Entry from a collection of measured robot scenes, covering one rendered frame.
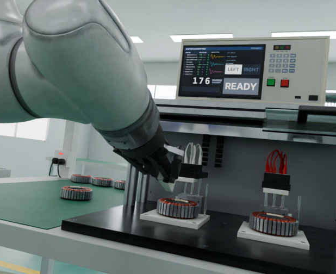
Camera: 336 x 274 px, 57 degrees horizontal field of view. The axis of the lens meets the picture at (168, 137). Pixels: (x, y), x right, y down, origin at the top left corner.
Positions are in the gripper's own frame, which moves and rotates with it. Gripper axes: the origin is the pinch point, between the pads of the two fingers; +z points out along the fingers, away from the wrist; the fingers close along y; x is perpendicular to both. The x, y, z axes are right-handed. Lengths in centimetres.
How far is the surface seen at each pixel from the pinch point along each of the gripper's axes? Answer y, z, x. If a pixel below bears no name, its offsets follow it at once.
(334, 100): 78, 302, 252
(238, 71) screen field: 6.4, 16.9, 43.9
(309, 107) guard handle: 25.2, -2.4, 18.3
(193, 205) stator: 1.6, 20.2, 1.4
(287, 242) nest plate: 24.3, 16.8, -3.7
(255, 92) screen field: 12.2, 19.5, 38.4
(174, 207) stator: -2.3, 17.1, -0.8
